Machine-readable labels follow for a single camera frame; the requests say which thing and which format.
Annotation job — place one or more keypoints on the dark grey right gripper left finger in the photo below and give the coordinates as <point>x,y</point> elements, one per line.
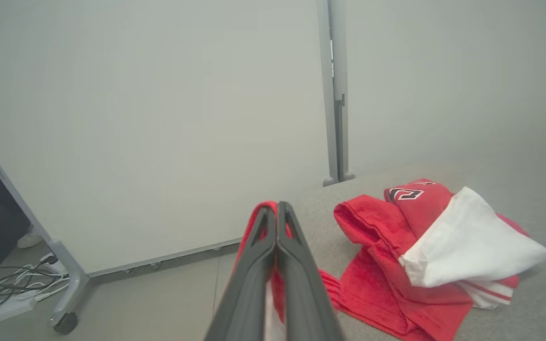
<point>247,289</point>

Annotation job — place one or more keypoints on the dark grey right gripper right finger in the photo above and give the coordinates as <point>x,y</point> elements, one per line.
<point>306,293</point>

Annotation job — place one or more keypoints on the red and white garment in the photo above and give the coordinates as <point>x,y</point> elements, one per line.
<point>377,274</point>

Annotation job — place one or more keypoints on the black caster wheel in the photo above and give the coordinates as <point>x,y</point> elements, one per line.
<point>66,323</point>

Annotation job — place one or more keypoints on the wide white partition panel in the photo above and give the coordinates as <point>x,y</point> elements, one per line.
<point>159,118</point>

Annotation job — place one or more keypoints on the white multi-socket power strip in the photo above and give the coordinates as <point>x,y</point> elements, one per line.
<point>55,267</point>

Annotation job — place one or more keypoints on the black mains plug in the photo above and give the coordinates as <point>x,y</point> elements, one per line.
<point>51,259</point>

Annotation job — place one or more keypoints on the white sneaker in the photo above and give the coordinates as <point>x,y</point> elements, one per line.
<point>30,239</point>

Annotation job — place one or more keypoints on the long white power box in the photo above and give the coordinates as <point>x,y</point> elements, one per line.
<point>5,310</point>

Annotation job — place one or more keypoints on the narrow white partition panel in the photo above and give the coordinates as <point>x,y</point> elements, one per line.
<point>443,71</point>

